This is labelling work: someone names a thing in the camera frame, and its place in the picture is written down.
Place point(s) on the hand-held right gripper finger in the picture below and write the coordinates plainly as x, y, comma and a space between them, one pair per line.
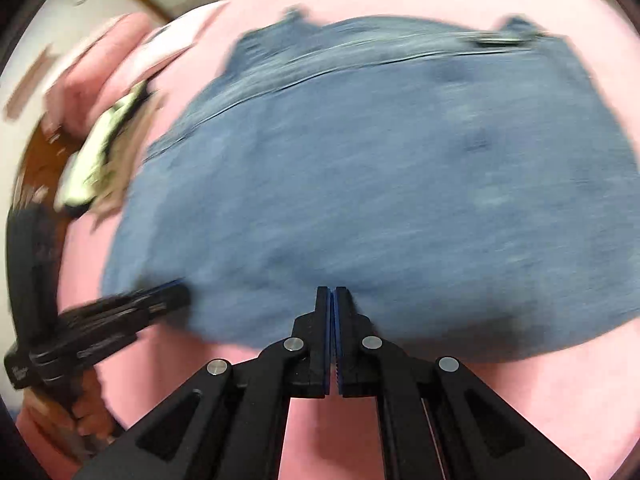
327, 340
339, 340

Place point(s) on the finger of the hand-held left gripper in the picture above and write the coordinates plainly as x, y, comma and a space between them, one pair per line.
150, 294
160, 308

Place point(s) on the blue denim jacket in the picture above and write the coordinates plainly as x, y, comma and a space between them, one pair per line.
350, 185

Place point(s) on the person's left hand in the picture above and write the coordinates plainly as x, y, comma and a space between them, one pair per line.
95, 405

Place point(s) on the light green folded garment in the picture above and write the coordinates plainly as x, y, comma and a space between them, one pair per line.
95, 160

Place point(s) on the wooden headboard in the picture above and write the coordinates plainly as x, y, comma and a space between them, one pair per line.
40, 160

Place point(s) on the folded pink quilt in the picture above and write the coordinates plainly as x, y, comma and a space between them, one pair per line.
85, 75

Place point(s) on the white printed pillow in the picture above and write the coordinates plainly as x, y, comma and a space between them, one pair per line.
175, 40

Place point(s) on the wooden wall strip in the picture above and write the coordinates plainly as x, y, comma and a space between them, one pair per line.
30, 82

